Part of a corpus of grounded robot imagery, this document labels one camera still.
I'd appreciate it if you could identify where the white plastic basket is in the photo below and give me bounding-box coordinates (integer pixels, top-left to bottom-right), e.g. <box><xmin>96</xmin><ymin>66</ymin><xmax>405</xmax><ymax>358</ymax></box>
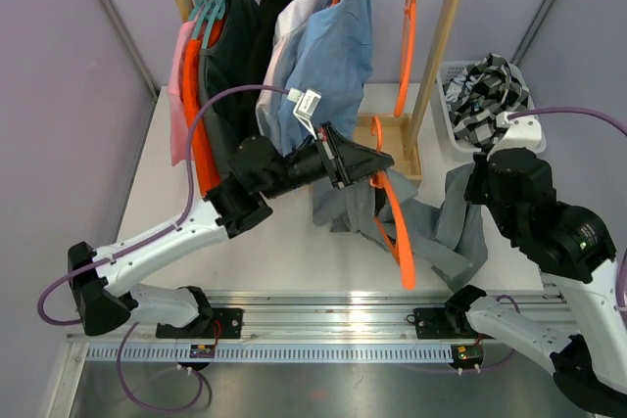
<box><xmin>431</xmin><ymin>61</ymin><xmax>546</xmax><ymax>163</ymax></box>

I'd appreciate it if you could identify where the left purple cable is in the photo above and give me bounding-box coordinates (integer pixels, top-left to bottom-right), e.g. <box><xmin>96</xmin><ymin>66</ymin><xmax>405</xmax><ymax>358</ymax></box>
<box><xmin>36</xmin><ymin>84</ymin><xmax>293</xmax><ymax>411</ymax></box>

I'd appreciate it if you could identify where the wooden clothes rack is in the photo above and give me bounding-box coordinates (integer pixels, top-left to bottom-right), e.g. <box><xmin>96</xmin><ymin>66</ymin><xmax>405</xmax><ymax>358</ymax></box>
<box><xmin>162</xmin><ymin>0</ymin><xmax>474</xmax><ymax>189</ymax></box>

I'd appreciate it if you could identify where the pink shirt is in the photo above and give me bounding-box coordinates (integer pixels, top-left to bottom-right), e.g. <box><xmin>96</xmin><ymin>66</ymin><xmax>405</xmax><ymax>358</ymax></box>
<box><xmin>167</xmin><ymin>21</ymin><xmax>195</xmax><ymax>166</ymax></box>

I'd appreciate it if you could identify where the black white plaid shirt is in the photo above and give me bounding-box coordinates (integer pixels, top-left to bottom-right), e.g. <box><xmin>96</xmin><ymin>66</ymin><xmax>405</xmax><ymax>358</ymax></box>
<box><xmin>443</xmin><ymin>54</ymin><xmax>530</xmax><ymax>148</ymax></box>

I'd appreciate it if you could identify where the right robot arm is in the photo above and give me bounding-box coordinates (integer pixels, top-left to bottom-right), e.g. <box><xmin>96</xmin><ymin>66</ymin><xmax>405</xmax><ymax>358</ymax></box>
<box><xmin>444</xmin><ymin>148</ymin><xmax>626</xmax><ymax>417</ymax></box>

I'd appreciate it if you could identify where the grey shirt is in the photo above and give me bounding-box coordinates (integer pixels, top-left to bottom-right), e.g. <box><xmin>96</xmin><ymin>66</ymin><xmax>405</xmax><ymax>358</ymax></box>
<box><xmin>313</xmin><ymin>163</ymin><xmax>488</xmax><ymax>292</ymax></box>

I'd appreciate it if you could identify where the white slotted cable duct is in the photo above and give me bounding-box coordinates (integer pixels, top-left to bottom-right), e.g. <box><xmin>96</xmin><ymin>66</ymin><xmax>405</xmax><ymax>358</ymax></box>
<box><xmin>87</xmin><ymin>343</ymin><xmax>453</xmax><ymax>364</ymax></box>

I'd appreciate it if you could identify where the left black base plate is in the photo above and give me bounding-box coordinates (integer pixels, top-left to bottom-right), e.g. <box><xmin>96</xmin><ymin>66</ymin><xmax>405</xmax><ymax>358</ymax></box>
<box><xmin>156</xmin><ymin>307</ymin><xmax>244</xmax><ymax>340</ymax></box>

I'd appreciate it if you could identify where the light blue shirt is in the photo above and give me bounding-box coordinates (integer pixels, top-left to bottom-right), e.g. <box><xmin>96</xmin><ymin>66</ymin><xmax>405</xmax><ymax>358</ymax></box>
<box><xmin>284</xmin><ymin>0</ymin><xmax>373</xmax><ymax>138</ymax></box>

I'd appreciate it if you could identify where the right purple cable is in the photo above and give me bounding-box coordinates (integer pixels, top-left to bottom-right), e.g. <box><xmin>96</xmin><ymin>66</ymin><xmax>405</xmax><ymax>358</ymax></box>
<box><xmin>506</xmin><ymin>105</ymin><xmax>627</xmax><ymax>311</ymax></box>

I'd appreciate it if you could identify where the aluminium rail frame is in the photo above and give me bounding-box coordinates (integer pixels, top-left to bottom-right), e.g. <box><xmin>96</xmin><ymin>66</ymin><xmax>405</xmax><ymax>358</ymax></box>
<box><xmin>65</xmin><ymin>260</ymin><xmax>600</xmax><ymax>345</ymax></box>

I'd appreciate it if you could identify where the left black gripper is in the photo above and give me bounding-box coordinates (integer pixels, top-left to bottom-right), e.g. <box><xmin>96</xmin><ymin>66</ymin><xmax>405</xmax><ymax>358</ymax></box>
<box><xmin>261</xmin><ymin>120</ymin><xmax>393</xmax><ymax>200</ymax></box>

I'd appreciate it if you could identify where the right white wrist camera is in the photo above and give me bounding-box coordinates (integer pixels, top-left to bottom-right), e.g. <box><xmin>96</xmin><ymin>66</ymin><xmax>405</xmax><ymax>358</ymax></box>
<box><xmin>489</xmin><ymin>112</ymin><xmax>546</xmax><ymax>154</ymax></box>

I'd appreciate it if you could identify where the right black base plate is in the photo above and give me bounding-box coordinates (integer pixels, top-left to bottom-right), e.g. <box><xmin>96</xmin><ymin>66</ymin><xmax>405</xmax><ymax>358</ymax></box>
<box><xmin>406</xmin><ymin>306</ymin><xmax>480</xmax><ymax>340</ymax></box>

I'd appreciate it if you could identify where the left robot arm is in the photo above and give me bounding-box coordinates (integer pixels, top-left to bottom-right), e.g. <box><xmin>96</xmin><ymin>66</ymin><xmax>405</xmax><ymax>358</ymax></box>
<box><xmin>68</xmin><ymin>123</ymin><xmax>394</xmax><ymax>339</ymax></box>

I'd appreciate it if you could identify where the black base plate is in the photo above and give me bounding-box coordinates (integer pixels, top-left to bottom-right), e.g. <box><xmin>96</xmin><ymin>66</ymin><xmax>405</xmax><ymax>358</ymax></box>
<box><xmin>156</xmin><ymin>307</ymin><xmax>244</xmax><ymax>340</ymax></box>
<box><xmin>406</xmin><ymin>306</ymin><xmax>480</xmax><ymax>340</ymax></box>

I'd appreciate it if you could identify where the orange hanger of plaid shirt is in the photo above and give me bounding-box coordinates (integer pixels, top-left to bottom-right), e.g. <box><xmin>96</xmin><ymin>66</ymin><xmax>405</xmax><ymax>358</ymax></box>
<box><xmin>394</xmin><ymin>0</ymin><xmax>417</xmax><ymax>117</ymax></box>

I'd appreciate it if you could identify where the purple cable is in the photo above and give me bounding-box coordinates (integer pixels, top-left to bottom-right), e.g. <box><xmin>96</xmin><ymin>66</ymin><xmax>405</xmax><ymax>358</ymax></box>
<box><xmin>506</xmin><ymin>105</ymin><xmax>627</xmax><ymax>311</ymax></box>
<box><xmin>36</xmin><ymin>84</ymin><xmax>293</xmax><ymax>411</ymax></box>

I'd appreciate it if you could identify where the orange hanger of grey shirt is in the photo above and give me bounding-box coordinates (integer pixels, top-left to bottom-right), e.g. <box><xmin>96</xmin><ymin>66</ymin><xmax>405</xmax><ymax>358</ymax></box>
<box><xmin>367</xmin><ymin>115</ymin><xmax>417</xmax><ymax>291</ymax></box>

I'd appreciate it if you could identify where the dark grey t-shirt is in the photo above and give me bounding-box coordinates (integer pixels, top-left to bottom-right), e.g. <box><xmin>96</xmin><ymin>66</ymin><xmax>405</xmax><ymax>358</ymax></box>
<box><xmin>198</xmin><ymin>0</ymin><xmax>260</xmax><ymax>179</ymax></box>

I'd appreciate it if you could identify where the orange shirt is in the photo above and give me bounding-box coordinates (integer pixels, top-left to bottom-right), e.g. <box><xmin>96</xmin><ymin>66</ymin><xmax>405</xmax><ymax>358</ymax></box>
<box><xmin>180</xmin><ymin>37</ymin><xmax>222</xmax><ymax>194</ymax></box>

